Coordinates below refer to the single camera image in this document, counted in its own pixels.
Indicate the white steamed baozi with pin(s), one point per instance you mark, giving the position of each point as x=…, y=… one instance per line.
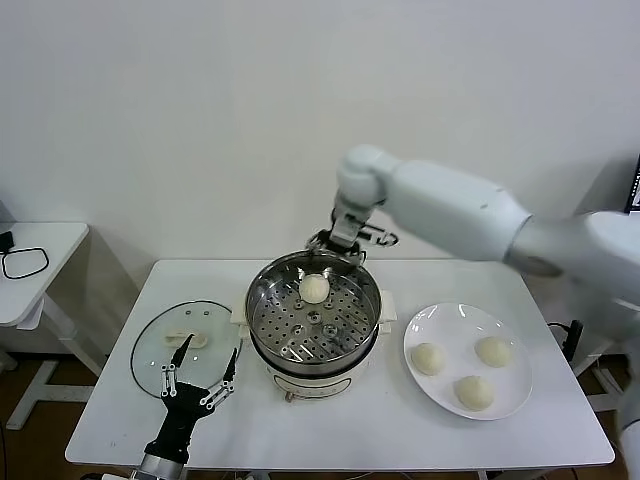
x=495, y=351
x=427, y=359
x=313, y=288
x=474, y=392

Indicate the black laptop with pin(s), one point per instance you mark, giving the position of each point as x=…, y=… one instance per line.
x=635, y=185

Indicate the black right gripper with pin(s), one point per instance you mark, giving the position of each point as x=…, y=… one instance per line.
x=325, y=240

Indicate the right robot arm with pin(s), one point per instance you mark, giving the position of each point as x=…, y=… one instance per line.
x=450, y=200

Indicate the steel steamer pot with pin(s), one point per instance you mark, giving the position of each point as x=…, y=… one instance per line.
x=310, y=385

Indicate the small black adapter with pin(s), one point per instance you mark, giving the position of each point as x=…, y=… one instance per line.
x=6, y=241

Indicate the white side table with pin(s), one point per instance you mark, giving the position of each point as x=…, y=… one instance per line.
x=50, y=250

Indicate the stainless steel steamer basket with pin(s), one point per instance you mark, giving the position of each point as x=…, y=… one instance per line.
x=350, y=320

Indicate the white round plate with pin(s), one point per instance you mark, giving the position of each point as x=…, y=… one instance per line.
x=510, y=385

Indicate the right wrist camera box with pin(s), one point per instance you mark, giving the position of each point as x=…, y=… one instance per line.
x=347, y=230

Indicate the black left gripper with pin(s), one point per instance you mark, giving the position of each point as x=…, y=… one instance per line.
x=180, y=405

